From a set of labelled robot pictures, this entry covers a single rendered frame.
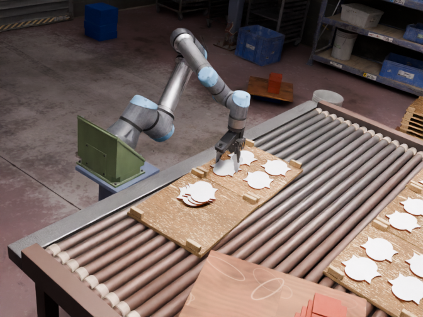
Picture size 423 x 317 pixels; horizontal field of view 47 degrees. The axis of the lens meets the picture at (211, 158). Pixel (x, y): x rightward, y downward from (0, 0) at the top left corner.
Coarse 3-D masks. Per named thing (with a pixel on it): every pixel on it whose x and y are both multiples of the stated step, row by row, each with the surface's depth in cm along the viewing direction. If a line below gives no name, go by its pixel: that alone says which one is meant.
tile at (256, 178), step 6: (252, 174) 217; (258, 174) 218; (264, 174) 218; (246, 180) 212; (252, 180) 213; (258, 180) 214; (264, 180) 214; (270, 180) 215; (252, 186) 209; (258, 186) 209; (264, 186) 210
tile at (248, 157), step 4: (240, 152) 233; (244, 152) 233; (248, 152) 234; (228, 156) 229; (240, 156) 230; (244, 156) 230; (248, 156) 231; (252, 156) 231; (244, 160) 227; (248, 160) 227; (252, 160) 228; (256, 160) 229; (240, 164) 224; (244, 164) 225; (248, 164) 224
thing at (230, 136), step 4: (228, 132) 210; (232, 132) 210; (224, 136) 209; (228, 136) 208; (232, 136) 208; (236, 136) 210; (220, 140) 208; (224, 140) 207; (228, 140) 207; (232, 140) 208; (216, 144) 207; (220, 144) 206; (224, 144) 206; (228, 144) 207; (216, 148) 206; (220, 148) 205; (224, 148) 205; (220, 152) 206
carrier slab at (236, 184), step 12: (264, 156) 234; (204, 168) 218; (240, 168) 222; (252, 168) 223; (216, 180) 211; (228, 180) 212; (240, 180) 213; (276, 180) 217; (288, 180) 219; (240, 192) 205; (252, 192) 206; (264, 192) 207; (276, 192) 210
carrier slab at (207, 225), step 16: (192, 176) 211; (160, 192) 197; (176, 192) 199; (224, 192) 203; (144, 208) 187; (160, 208) 188; (176, 208) 190; (192, 208) 191; (208, 208) 192; (224, 208) 194; (240, 208) 195; (256, 208) 199; (144, 224) 180; (160, 224) 180; (176, 224) 181; (192, 224) 183; (208, 224) 184; (224, 224) 185; (176, 240) 174; (208, 240) 176
